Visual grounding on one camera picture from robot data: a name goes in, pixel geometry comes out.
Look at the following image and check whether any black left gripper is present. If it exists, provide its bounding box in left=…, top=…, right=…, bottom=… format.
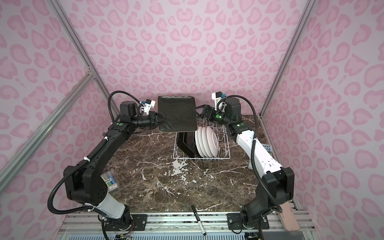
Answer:
left=131, top=111, right=169, bottom=130

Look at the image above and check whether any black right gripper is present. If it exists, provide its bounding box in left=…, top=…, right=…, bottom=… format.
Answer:
left=193, top=105, right=233, bottom=126

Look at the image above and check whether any black square plate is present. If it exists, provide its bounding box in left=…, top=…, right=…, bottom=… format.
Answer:
left=176, top=132, right=195, bottom=158
left=158, top=96, right=198, bottom=133

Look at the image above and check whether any floral square plate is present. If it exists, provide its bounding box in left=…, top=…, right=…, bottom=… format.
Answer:
left=181, top=132, right=200, bottom=158

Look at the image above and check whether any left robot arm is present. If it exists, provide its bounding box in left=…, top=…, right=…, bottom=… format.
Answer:
left=63, top=101, right=167, bottom=229

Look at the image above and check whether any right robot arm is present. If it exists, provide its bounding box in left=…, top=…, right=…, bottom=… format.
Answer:
left=199, top=92, right=295, bottom=228

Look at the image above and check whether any white round plate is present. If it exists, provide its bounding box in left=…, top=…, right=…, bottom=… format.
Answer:
left=211, top=128, right=219, bottom=157
left=195, top=127, right=205, bottom=158
left=200, top=127, right=212, bottom=157
left=205, top=127, right=214, bottom=158

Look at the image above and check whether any white round plate nearest front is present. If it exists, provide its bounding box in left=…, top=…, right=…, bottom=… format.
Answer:
left=211, top=128, right=219, bottom=157

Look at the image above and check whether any The 143-Storey Treehouse book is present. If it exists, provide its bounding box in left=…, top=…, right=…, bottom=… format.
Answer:
left=262, top=144, right=273, bottom=156

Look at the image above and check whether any box of coloured markers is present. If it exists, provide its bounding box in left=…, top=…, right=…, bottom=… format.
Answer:
left=101, top=170, right=119, bottom=193

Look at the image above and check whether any black marker pen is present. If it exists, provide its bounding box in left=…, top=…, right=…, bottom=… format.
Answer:
left=191, top=205, right=207, bottom=237

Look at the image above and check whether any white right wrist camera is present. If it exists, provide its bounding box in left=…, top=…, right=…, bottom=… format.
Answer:
left=212, top=92, right=225, bottom=111

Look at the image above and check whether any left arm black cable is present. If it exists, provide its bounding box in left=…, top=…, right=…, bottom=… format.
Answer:
left=47, top=90, right=142, bottom=215

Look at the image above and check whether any white wire dish rack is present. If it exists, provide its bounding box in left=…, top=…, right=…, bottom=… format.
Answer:
left=173, top=118, right=231, bottom=160

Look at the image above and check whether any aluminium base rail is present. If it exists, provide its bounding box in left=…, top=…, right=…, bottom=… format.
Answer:
left=55, top=211, right=319, bottom=240

